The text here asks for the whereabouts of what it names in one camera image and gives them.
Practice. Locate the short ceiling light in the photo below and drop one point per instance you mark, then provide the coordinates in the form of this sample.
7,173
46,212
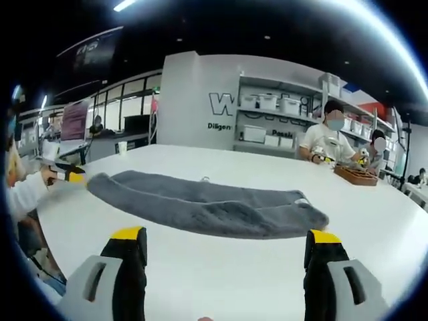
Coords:
124,4

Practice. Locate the grey counter desk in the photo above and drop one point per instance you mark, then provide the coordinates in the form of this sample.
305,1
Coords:
110,142

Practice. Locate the person's left hand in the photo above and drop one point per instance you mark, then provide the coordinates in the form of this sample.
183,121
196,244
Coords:
49,176

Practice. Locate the dark hanging ceiling sign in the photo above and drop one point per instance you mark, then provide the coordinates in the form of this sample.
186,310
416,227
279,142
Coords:
90,53

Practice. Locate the grey towel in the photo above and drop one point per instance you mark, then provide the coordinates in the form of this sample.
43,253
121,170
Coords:
214,207

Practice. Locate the group of white storage bins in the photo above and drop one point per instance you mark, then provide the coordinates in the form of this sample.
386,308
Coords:
289,104

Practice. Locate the monitor with purple screen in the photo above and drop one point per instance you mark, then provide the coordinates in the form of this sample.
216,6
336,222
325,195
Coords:
75,120

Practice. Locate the pink hanging cloth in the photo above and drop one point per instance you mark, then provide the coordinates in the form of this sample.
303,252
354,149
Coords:
154,103

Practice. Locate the white paper cup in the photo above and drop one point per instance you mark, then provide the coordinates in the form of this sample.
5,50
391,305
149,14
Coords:
122,148

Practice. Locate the person's right hand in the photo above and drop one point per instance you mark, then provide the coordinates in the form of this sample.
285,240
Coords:
206,319

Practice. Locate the grey metal shelf rack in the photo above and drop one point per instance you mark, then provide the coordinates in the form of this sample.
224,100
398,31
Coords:
321,113

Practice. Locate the brown wooden tray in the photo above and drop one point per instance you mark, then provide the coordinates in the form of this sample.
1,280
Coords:
356,175

